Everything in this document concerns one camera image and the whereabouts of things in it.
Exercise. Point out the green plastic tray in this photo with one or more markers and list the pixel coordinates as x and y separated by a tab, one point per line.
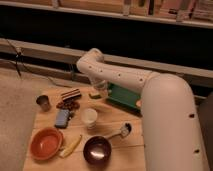
123	97

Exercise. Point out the dark purple bowl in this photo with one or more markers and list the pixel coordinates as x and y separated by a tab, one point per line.
97	150

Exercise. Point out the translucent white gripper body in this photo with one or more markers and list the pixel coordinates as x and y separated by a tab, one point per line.
99	85

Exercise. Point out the dish brush with black head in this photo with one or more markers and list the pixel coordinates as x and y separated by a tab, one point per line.
123	132

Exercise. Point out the striped chocolate wafer bar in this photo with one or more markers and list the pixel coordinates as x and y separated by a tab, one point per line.
71	94

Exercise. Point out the orange bowl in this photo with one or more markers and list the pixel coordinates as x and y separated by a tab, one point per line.
46	143

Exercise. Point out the brown grape bunch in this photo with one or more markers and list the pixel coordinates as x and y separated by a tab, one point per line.
68	105

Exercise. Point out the yellow banana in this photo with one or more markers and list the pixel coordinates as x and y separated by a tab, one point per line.
70	147

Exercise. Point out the small metal cup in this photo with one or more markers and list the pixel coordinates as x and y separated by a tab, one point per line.
43	102

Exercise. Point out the white plastic cup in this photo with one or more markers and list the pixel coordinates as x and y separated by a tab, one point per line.
89	117

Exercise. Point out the wooden shelf with items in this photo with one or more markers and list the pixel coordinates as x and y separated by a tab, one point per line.
194	13

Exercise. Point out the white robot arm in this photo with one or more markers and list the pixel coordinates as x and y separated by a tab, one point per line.
170	126

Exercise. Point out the blue sponge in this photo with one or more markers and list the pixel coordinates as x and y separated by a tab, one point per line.
62	119

